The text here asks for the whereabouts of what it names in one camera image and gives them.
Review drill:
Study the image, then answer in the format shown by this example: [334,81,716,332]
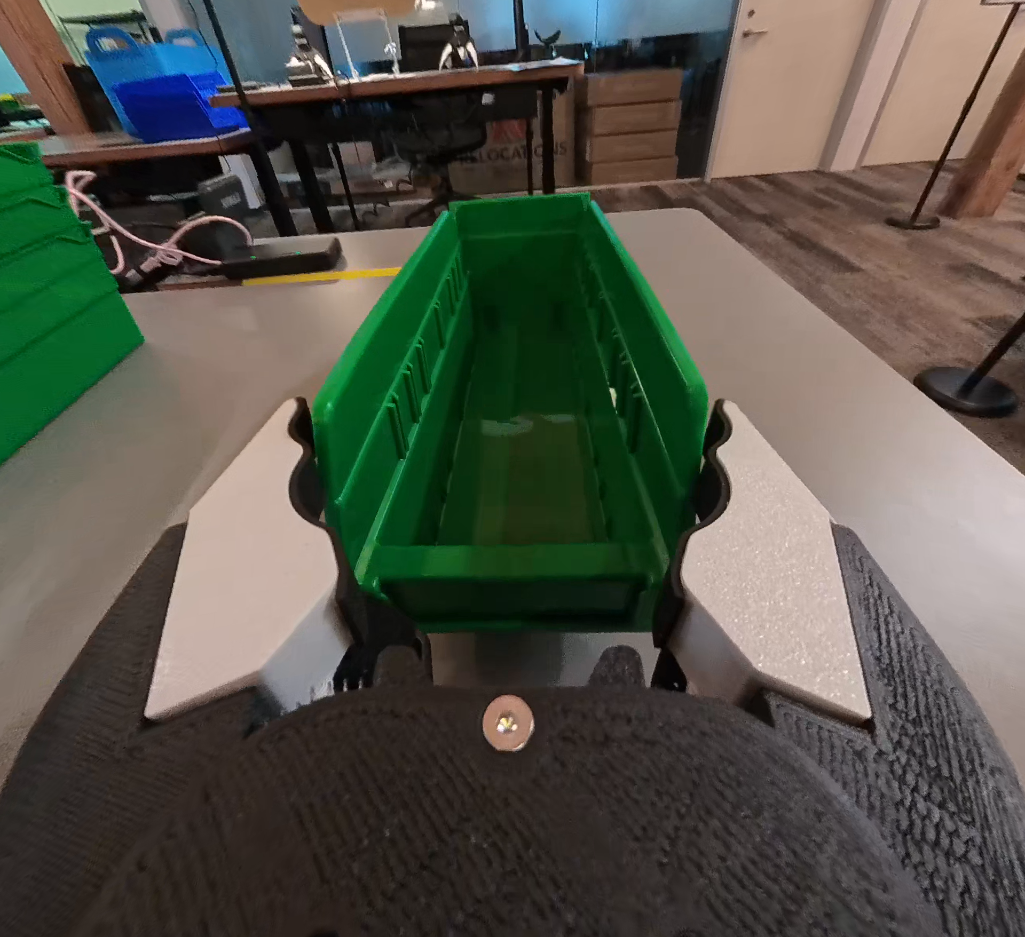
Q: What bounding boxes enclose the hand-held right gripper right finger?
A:
[650,396,874,726]

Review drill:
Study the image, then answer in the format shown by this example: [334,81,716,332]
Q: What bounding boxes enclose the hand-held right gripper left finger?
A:
[143,395,377,722]

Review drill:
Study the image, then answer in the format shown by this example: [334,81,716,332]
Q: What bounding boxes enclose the yellow tape strip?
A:
[242,267,401,287]

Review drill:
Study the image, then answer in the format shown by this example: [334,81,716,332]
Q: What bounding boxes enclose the black charging hub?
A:
[220,235,344,280]

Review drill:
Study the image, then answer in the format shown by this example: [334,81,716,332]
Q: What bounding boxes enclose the black sign stand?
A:
[885,0,1025,232]

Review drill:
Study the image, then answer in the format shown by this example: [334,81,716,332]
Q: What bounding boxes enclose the flat cardboard box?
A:
[583,68,687,107]
[580,156,680,186]
[583,103,683,135]
[583,130,682,162]

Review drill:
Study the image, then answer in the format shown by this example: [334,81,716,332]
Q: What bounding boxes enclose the wooden desk black legs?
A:
[36,127,337,234]
[210,59,586,234]

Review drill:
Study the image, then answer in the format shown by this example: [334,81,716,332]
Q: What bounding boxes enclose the large printed cardboard box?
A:
[448,92,579,195]

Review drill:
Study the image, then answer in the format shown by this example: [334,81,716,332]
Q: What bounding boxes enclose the blue plastic bin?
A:
[111,71,251,143]

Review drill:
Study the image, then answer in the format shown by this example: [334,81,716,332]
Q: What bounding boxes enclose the wooden pillar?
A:
[937,68,1025,219]
[0,0,89,138]

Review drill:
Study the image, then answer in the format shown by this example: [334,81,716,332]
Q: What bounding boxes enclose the black office chair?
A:
[383,100,501,227]

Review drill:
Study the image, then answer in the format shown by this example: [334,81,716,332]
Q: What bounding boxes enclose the white door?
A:
[705,0,914,181]

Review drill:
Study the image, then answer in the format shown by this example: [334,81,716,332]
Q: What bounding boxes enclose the black monitor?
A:
[398,20,469,74]

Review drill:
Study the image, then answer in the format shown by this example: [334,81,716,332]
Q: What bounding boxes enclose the black stanchion post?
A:
[913,313,1025,419]

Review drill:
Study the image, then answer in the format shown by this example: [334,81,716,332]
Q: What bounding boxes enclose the pink cable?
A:
[64,170,257,274]

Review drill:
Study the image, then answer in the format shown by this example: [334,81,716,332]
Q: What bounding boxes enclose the light blue handled tote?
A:
[84,27,233,85]

